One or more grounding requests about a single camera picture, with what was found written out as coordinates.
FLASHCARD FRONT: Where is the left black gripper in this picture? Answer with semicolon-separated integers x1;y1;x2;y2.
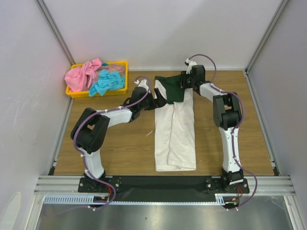
138;88;167;111

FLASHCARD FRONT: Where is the white green raglan t-shirt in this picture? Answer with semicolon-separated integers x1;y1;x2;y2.
154;75;196;172

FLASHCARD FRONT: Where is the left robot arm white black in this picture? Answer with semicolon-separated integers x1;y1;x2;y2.
71;86;167;192

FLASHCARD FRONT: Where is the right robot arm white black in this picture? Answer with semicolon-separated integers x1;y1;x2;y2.
180;61;244;193

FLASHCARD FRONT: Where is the mauve t-shirt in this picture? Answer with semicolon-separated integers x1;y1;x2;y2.
97;63;126;75

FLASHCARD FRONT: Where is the cyan t-shirt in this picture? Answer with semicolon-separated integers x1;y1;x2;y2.
89;69;126;97

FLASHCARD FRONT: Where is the pink t-shirt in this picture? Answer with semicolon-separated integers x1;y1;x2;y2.
64;58;102;92

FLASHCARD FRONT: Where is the yellow plastic bin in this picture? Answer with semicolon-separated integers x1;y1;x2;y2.
65;61;128;98

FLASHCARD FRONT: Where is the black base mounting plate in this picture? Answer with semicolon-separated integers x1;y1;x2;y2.
78;175;250;202

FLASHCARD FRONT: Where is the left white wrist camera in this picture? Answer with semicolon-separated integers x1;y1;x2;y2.
134;79;149;90

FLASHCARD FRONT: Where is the right aluminium frame post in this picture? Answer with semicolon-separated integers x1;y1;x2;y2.
246;0;290;70

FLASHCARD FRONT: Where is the aluminium frame post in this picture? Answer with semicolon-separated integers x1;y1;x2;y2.
34;0;76;65
246;0;290;70

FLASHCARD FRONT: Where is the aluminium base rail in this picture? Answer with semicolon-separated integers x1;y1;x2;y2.
35;175;295;196

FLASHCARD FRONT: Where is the left aluminium frame post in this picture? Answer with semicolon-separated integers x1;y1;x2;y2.
34;0;76;65

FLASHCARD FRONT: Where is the white slotted cable duct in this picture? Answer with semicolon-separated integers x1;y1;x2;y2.
44;192;238;206

